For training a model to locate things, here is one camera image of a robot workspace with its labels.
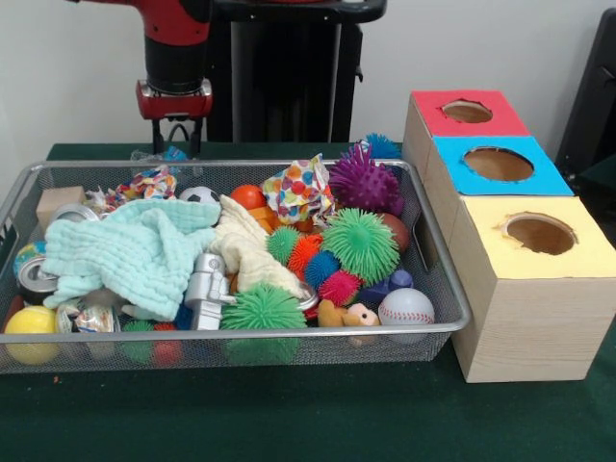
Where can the cream cloth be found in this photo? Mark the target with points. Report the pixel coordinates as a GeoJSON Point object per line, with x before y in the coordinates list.
{"type": "Point", "coordinates": [240, 236]}

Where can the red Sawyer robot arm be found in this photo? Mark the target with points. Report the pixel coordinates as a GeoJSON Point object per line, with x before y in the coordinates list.
{"type": "Point", "coordinates": [175, 58]}

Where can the silver toy robot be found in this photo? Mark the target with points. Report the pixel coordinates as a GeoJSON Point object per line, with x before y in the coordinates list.
{"type": "Point", "coordinates": [204, 298]}

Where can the white baseball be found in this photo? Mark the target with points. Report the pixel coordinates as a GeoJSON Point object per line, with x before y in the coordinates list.
{"type": "Point", "coordinates": [405, 308]}

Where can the mint green cloth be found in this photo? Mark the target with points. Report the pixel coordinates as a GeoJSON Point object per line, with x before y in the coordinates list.
{"type": "Point", "coordinates": [125, 250]}

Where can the blue spiky ball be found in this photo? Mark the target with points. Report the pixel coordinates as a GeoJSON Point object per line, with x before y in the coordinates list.
{"type": "Point", "coordinates": [382, 144]}

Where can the wooden cube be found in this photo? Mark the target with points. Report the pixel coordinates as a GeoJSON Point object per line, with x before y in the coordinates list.
{"type": "Point", "coordinates": [55, 202]}

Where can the yellow ball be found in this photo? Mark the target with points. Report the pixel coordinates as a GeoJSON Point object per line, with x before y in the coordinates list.
{"type": "Point", "coordinates": [29, 320]}

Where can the wooden box with three holes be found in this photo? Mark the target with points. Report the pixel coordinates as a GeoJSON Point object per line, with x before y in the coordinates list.
{"type": "Point", "coordinates": [529, 327]}

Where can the purple spiky ball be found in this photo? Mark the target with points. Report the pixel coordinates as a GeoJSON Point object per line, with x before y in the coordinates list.
{"type": "Point", "coordinates": [363, 183]}

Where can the small soccer ball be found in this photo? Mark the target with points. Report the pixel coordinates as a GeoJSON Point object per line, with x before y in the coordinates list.
{"type": "Point", "coordinates": [199, 195]}

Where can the dark green tablecloth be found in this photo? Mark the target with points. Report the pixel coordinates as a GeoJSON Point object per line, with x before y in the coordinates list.
{"type": "Point", "coordinates": [289, 418]}

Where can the black chair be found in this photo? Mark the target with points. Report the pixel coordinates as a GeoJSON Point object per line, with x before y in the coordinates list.
{"type": "Point", "coordinates": [597, 96]}

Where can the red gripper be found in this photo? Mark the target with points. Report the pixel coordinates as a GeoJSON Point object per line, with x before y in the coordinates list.
{"type": "Point", "coordinates": [173, 103]}

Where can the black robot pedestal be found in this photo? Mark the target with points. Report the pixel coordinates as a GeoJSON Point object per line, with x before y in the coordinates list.
{"type": "Point", "coordinates": [346, 96]}

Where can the silver mesh bin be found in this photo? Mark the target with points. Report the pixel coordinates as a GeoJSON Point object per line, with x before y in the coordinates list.
{"type": "Point", "coordinates": [144, 335]}

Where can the large green spiky ball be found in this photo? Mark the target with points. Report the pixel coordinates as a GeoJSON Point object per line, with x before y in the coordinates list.
{"type": "Point", "coordinates": [361, 243]}

